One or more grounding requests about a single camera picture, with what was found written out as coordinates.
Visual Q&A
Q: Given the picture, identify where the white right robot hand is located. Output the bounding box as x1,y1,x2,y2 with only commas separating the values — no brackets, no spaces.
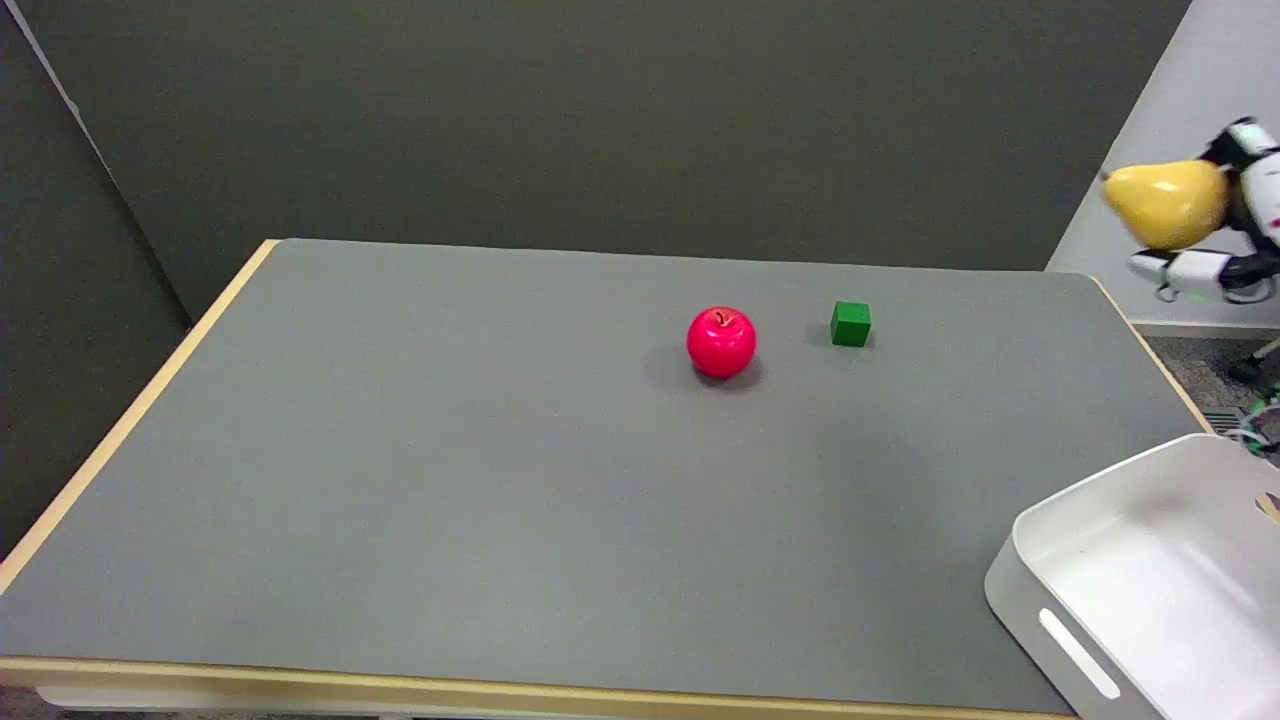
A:
1128,117,1280,305

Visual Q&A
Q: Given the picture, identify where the yellow pear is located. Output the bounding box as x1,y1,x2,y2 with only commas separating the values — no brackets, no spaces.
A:
1101,159,1230,251

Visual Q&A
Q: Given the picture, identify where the white plastic box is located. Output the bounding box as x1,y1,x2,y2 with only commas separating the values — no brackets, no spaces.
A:
984,433,1280,720

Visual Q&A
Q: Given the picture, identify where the green cube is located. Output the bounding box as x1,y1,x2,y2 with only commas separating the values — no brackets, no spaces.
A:
830,301,872,348

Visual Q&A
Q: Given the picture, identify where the red apple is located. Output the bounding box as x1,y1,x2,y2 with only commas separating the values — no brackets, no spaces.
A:
686,306,758,380

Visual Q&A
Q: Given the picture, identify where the grey table mat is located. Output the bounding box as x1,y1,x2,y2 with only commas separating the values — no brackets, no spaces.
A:
0,238,1213,715

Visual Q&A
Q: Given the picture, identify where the green and white cable bundle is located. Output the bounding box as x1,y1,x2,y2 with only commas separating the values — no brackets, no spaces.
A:
1226,395,1280,458

